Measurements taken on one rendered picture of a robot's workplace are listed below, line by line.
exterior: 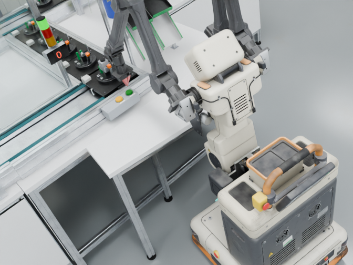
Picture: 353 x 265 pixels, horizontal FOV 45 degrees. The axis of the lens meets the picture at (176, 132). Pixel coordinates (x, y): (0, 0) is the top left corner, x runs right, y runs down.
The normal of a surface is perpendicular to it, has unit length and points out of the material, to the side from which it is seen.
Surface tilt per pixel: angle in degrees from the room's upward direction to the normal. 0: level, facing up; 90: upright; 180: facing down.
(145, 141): 0
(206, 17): 90
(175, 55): 0
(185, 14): 90
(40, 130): 0
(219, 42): 48
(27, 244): 90
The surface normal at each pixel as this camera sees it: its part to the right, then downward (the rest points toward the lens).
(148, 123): -0.19, -0.71
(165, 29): 0.23, -0.15
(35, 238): 0.66, 0.42
